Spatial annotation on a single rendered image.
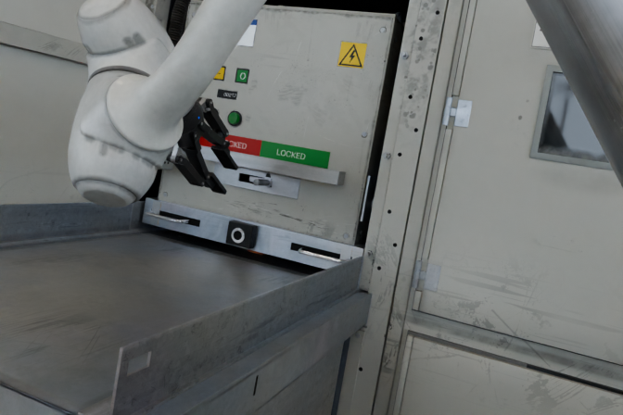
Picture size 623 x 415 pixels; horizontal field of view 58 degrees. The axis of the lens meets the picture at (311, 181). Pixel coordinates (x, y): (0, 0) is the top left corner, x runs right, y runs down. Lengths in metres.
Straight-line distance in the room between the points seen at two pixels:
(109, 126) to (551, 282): 0.74
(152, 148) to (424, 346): 0.63
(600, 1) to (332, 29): 0.97
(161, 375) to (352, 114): 0.74
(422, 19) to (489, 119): 0.23
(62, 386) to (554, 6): 0.50
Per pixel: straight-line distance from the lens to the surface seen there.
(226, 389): 0.61
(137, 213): 1.37
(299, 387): 0.90
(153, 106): 0.66
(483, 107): 1.04
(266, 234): 1.20
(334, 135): 1.16
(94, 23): 0.78
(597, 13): 0.26
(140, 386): 0.53
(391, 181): 1.07
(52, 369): 0.63
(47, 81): 1.31
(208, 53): 0.63
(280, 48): 1.24
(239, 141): 1.25
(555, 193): 1.03
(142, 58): 0.78
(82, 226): 1.24
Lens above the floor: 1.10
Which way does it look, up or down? 3 degrees down
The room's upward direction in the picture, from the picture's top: 10 degrees clockwise
